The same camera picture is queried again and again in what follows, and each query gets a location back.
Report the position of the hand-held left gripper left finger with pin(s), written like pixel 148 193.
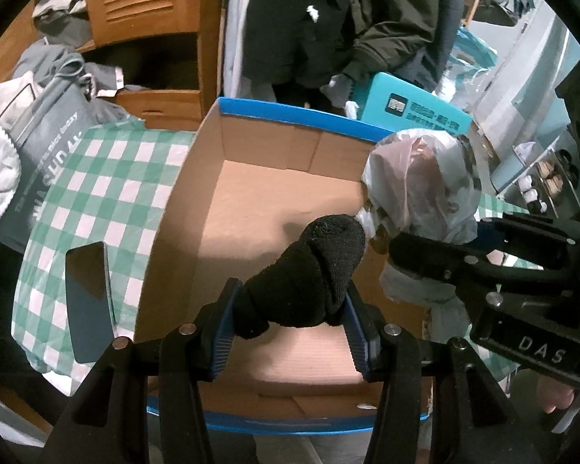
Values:
pixel 222 336

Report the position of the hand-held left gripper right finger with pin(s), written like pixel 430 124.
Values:
pixel 362 345

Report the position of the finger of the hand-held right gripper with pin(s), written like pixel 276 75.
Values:
pixel 527 232
pixel 425 256

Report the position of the translucent white plastic bag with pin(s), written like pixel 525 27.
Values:
pixel 415 179

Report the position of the black sock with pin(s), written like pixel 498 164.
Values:
pixel 309 275

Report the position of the blue-sided cardboard box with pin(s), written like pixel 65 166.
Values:
pixel 270 193

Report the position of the person's right hand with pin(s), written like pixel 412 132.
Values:
pixel 556 399

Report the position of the clear shoe rack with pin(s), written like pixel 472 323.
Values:
pixel 546 179

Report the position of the black smartphone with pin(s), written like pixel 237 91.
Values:
pixel 87 299

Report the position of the teal printed box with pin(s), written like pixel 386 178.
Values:
pixel 415 101

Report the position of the clear teal plastic bags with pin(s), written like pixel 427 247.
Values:
pixel 473 63

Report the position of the green checkered plastic cloth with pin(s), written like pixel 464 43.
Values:
pixel 101 193

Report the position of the grey printed bag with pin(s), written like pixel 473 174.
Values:
pixel 48 145

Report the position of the white hanging cloth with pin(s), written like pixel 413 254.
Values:
pixel 234 34

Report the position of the grey clothes pile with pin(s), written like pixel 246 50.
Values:
pixel 53 63

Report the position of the white and grey garment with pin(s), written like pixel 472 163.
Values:
pixel 63 24

